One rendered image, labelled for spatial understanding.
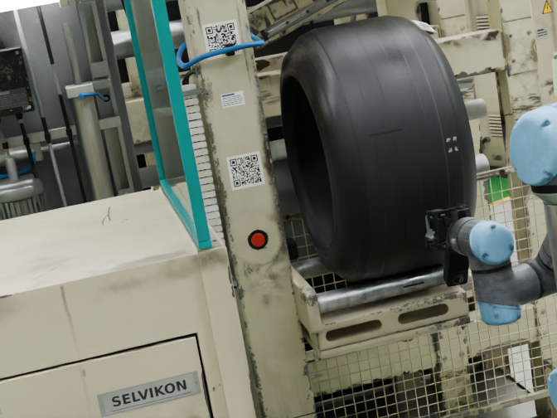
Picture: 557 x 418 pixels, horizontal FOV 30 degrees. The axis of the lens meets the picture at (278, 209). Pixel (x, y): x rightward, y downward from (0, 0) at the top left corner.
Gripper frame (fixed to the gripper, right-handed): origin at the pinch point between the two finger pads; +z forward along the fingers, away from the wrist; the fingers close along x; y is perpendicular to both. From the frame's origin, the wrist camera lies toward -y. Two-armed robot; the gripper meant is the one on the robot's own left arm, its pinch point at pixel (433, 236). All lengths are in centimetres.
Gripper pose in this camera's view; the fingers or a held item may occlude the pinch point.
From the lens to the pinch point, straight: 224.1
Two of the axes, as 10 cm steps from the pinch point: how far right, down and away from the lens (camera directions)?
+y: -2.0, -9.8, -1.0
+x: -9.6, 2.1, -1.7
